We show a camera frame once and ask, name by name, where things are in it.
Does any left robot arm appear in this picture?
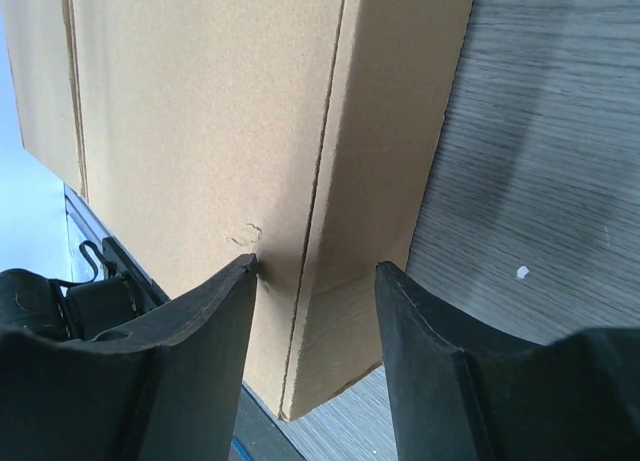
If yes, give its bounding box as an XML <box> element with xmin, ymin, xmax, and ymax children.
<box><xmin>1</xmin><ymin>237</ymin><xmax>170</xmax><ymax>342</ymax></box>

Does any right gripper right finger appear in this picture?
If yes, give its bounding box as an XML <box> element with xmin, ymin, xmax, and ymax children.
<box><xmin>375</xmin><ymin>262</ymin><xmax>639</xmax><ymax>460</ymax></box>

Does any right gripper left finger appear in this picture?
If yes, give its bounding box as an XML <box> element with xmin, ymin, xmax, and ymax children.
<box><xmin>1</xmin><ymin>254</ymin><xmax>257</xmax><ymax>460</ymax></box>

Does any brown cardboard sheet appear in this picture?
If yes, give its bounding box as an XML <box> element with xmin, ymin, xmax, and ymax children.
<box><xmin>1</xmin><ymin>0</ymin><xmax>473</xmax><ymax>421</ymax></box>

